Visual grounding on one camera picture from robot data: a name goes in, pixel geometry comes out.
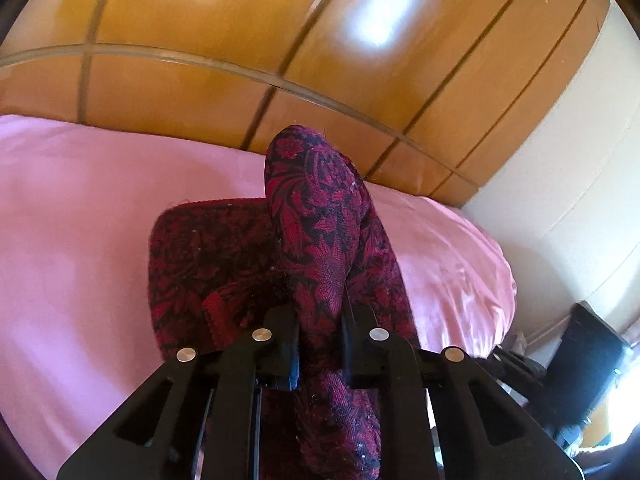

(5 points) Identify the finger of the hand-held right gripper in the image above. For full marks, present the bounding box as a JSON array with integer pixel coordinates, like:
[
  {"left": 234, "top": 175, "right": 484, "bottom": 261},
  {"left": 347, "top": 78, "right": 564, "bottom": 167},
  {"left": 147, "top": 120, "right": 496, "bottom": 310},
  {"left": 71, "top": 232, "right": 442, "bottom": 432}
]
[{"left": 492, "top": 345, "right": 550, "bottom": 389}]

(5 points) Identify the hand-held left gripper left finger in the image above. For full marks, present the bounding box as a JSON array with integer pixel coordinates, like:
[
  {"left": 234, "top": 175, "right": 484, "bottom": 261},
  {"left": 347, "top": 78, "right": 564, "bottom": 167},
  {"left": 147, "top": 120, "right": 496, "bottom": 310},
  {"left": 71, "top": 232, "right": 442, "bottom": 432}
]
[{"left": 56, "top": 305, "right": 301, "bottom": 480}]

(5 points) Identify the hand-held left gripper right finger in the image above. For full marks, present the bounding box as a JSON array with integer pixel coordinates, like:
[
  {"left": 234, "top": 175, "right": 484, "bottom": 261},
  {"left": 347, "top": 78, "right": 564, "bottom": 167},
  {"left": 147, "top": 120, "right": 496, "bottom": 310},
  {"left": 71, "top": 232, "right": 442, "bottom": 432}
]
[{"left": 341, "top": 305, "right": 585, "bottom": 480}]

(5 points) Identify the maroon floral knit sweater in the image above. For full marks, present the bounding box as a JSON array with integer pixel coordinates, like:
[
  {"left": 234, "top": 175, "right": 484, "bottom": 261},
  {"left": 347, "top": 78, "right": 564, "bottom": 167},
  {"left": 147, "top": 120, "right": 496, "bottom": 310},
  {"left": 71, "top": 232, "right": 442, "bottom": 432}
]
[{"left": 149, "top": 124, "right": 419, "bottom": 480}]

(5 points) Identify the pink bed sheet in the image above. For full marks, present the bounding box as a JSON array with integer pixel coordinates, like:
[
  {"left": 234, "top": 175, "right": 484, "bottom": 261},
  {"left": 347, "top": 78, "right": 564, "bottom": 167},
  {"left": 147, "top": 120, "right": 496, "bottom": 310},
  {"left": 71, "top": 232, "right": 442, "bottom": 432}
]
[{"left": 0, "top": 114, "right": 516, "bottom": 480}]

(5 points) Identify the wooden panelled wardrobe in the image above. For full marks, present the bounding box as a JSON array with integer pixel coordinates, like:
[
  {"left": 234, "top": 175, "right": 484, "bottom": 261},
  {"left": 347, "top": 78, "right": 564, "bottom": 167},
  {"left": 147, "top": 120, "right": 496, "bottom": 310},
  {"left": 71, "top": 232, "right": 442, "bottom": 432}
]
[{"left": 0, "top": 0, "right": 613, "bottom": 209}]

